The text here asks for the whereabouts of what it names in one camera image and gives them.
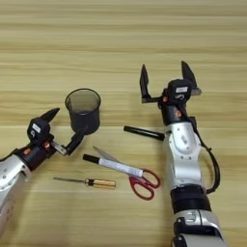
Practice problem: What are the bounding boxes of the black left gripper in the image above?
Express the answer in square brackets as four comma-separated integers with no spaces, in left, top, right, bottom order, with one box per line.
[14,107,87,172]

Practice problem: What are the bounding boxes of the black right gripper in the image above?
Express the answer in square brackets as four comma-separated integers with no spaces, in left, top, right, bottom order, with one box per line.
[139,60,203,127]

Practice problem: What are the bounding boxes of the black mesh pen cup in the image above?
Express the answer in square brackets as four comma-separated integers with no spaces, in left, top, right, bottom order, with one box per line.
[65,88,102,136]

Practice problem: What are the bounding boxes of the amber handled screwdriver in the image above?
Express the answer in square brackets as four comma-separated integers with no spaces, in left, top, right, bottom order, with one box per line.
[52,176,117,190]

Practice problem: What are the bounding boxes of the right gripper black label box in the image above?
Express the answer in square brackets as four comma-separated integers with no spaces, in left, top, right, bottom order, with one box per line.
[166,78,194,105]

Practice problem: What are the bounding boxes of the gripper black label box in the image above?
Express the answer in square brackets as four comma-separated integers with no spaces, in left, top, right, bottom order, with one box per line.
[166,78,194,105]
[26,117,52,146]

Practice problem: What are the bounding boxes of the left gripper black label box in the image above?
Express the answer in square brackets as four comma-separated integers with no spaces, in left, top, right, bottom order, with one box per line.
[26,117,52,146]

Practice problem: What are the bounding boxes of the plain black pen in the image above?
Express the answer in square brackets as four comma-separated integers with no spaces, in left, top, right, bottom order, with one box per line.
[123,124,166,142]

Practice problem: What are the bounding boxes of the black marker with white label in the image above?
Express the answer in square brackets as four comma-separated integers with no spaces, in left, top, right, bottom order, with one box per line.
[82,153,145,178]

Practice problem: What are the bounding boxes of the red handled scissors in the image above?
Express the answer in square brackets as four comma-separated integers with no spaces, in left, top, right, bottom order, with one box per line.
[92,146,162,202]

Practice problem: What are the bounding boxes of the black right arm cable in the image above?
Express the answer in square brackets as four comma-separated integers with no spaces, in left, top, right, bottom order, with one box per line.
[188,116,222,195]

